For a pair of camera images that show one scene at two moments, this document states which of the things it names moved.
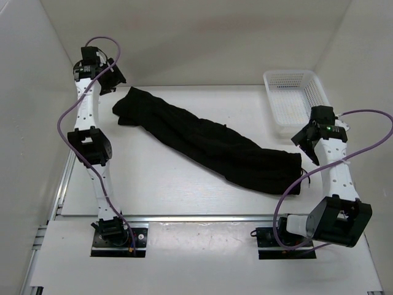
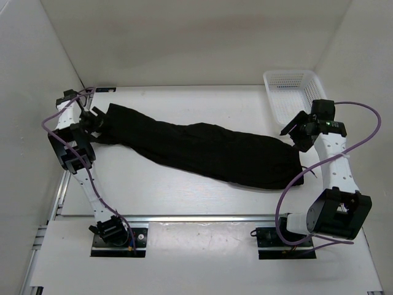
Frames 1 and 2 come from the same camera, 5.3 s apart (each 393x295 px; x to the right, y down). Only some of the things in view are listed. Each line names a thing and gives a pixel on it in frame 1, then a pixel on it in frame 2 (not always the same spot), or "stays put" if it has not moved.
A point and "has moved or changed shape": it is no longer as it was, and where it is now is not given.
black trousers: [277, 172] has moved or changed shape
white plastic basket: [291, 95] stays put
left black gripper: [116, 78] -> [98, 123]
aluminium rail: [200, 219] stays put
